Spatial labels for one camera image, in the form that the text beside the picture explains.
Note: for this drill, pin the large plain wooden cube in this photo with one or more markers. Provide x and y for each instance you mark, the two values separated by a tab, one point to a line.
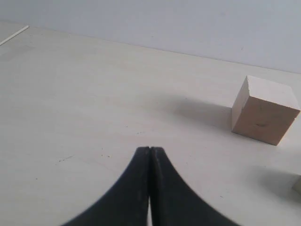
264	110

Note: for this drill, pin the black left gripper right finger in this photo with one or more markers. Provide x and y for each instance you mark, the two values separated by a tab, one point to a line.
173	202

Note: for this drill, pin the small wooden cube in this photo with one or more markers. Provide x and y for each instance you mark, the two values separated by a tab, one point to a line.
297	185

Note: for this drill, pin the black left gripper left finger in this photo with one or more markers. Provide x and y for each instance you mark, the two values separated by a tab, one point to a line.
126	202

